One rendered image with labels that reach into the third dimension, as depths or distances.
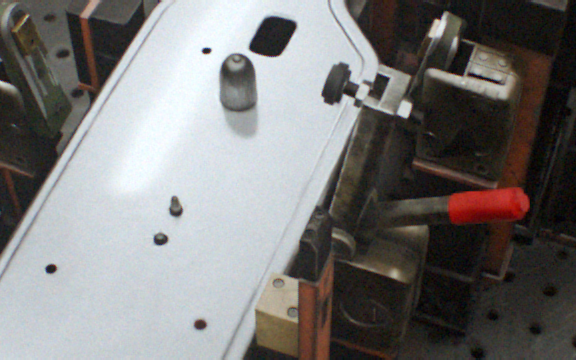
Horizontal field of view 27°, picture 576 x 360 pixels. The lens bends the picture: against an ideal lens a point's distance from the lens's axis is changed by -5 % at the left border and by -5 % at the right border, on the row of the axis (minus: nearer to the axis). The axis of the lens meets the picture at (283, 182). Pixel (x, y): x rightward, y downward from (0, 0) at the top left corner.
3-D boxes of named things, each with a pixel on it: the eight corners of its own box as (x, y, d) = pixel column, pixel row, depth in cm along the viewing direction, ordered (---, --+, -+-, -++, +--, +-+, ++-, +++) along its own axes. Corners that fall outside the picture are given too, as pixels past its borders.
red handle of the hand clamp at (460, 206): (339, 187, 90) (526, 168, 80) (354, 206, 92) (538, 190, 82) (318, 231, 88) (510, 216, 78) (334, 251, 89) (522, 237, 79)
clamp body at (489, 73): (402, 253, 131) (429, 7, 101) (501, 284, 128) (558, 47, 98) (372, 322, 126) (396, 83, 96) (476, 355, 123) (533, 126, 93)
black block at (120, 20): (105, 148, 140) (73, -35, 116) (189, 175, 137) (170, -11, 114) (74, 200, 135) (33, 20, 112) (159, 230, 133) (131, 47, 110)
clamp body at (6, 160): (24, 223, 134) (-39, 6, 106) (116, 257, 131) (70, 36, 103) (-13, 287, 129) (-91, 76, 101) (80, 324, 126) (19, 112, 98)
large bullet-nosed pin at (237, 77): (229, 90, 107) (226, 38, 102) (263, 99, 106) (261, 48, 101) (214, 116, 105) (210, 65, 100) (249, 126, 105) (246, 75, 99)
